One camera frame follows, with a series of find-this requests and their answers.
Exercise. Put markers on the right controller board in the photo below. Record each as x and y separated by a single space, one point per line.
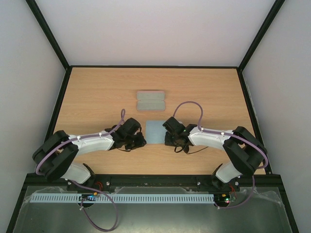
225 198

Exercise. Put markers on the light blue slotted cable duct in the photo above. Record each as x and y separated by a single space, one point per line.
127 198

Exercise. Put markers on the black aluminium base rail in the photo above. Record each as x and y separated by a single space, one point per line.
200 183

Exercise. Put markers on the controller board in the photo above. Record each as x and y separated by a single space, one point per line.
89 196
225 198

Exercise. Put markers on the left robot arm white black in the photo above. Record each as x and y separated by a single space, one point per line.
55 158

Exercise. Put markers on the black enclosure frame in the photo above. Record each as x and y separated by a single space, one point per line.
158 32

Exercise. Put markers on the pink glasses case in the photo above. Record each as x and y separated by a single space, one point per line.
151 100

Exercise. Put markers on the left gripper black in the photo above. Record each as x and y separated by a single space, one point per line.
140 142

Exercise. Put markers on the left controller board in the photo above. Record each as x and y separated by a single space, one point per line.
89 196

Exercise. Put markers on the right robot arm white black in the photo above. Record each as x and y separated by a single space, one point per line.
246 154

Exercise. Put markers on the black gold sunglasses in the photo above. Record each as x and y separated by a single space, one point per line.
189 149

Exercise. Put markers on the light blue cleaning cloth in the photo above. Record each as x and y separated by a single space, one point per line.
155 132

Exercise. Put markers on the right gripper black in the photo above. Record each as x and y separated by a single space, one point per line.
168 139

